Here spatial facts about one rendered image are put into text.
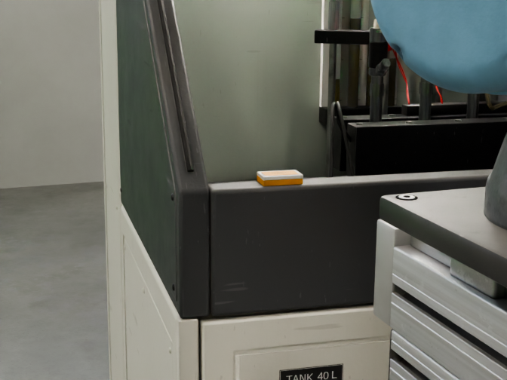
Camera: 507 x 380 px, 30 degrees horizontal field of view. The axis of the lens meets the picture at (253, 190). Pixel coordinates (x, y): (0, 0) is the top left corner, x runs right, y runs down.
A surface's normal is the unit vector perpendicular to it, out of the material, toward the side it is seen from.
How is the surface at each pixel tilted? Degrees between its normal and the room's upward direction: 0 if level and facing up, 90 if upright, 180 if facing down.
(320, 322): 90
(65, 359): 0
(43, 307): 0
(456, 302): 90
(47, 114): 90
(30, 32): 90
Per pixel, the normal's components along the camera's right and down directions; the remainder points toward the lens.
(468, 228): 0.01, -0.97
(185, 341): 0.26, 0.23
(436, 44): -0.69, 0.29
